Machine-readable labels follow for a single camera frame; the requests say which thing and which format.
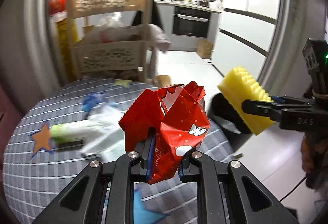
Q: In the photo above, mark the white refrigerator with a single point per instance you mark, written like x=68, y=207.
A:
x=243, y=21

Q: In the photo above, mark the blue star sticker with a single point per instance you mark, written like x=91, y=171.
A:
x=143, y=204

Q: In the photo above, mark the wooden stool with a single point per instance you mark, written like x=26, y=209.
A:
x=163, y=81

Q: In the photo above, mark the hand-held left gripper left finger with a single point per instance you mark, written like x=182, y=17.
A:
x=148, y=165

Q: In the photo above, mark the black trash bin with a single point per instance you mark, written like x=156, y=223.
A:
x=215, y=111

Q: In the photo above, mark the grey sliding door frame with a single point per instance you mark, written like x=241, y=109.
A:
x=35, y=34

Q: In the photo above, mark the round checkered table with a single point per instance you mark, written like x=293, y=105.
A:
x=51, y=183

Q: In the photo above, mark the black built-in oven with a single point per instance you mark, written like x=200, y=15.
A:
x=191, y=24

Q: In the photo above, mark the pink plastic chair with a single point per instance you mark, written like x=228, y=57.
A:
x=5, y=106

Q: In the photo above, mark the grey hanging cloth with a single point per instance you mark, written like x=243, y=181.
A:
x=158, y=37

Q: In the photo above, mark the cardboard box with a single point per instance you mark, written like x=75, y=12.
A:
x=205, y=48

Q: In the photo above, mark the white bags in cart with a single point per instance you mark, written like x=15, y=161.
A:
x=112, y=29

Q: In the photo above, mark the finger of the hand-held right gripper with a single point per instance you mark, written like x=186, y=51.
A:
x=294, y=100
x=258, y=108

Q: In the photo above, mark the red snack wrapper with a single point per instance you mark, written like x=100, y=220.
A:
x=179, y=124

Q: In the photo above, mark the orange star sticker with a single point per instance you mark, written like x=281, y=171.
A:
x=42, y=138

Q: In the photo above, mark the black hanging garment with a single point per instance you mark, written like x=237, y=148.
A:
x=156, y=14

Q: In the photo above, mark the person's right hand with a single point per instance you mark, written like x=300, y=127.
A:
x=306, y=155

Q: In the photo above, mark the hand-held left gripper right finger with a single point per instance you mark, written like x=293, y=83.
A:
x=191, y=167

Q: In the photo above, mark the white green tube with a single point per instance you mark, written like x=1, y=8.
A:
x=66, y=132

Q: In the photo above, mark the red plastic basket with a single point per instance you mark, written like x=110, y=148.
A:
x=57, y=5

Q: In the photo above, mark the yellow patterned bag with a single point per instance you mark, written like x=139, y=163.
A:
x=64, y=47

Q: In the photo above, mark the yellow wavy sponge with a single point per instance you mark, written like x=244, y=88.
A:
x=240, y=85

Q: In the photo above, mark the beige perforated storage cart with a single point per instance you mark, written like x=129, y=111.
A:
x=107, y=57

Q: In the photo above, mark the blue crumpled wrapper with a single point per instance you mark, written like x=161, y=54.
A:
x=93, y=101

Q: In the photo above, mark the yellow star sticker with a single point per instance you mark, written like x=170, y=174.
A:
x=122, y=83

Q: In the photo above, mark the white plastic bag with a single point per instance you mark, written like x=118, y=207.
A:
x=102, y=137

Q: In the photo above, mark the grey base cabinet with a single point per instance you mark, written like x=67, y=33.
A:
x=166, y=24

